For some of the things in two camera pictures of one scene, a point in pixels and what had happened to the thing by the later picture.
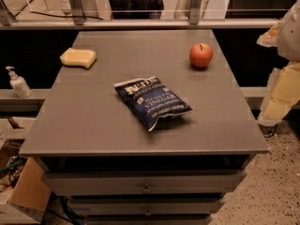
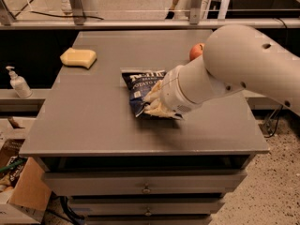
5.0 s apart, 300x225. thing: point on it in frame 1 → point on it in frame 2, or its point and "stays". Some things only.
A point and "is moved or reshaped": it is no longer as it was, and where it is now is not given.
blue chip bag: (149, 98) is moved or reshaped
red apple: (201, 54) stays
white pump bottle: (19, 83) stays
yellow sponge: (78, 57) stays
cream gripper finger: (271, 37) → (172, 97)
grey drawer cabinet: (115, 171) stays
